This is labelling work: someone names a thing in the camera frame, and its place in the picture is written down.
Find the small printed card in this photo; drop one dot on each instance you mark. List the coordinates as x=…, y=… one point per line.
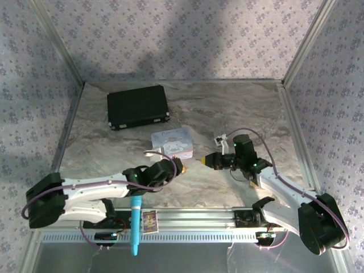
x=150, y=222

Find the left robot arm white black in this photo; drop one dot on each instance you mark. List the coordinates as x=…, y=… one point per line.
x=85, y=193

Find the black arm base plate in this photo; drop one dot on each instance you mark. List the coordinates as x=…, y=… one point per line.
x=244, y=220
x=122, y=220

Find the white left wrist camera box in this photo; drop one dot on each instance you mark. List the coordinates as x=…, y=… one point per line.
x=155, y=153

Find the cartoon dog tin box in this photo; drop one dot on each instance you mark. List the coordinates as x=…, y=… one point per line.
x=173, y=142

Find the aluminium corner post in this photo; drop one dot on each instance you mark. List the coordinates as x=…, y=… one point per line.
x=310, y=37
x=57, y=42

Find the aluminium side rail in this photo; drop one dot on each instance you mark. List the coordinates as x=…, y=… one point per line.
x=295, y=128
x=67, y=125

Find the small controller circuit board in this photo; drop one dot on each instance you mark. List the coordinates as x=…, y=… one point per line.
x=266, y=236
x=105, y=236

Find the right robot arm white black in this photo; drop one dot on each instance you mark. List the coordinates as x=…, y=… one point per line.
x=287, y=196

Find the aluminium front rail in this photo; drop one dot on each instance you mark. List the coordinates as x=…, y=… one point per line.
x=199, y=220

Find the light blue marker pen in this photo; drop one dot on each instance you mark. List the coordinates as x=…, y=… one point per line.
x=135, y=224

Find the black hard case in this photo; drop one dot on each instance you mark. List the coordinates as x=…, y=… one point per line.
x=136, y=106

